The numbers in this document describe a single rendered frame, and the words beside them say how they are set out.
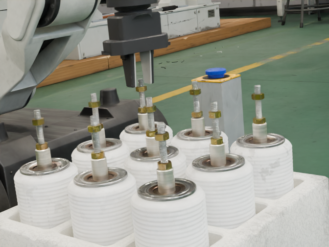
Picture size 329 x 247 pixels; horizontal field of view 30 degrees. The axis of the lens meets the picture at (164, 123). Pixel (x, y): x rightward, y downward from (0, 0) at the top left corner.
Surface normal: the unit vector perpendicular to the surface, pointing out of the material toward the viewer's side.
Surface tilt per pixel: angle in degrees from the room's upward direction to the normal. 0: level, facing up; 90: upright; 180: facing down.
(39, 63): 90
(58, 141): 46
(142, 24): 90
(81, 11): 133
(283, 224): 90
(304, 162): 0
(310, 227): 90
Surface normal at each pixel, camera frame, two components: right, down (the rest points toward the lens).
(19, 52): -0.69, 0.55
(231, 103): 0.78, 0.08
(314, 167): -0.09, -0.97
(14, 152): 0.50, -0.62
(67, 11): 0.69, 0.62
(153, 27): 0.59, 0.15
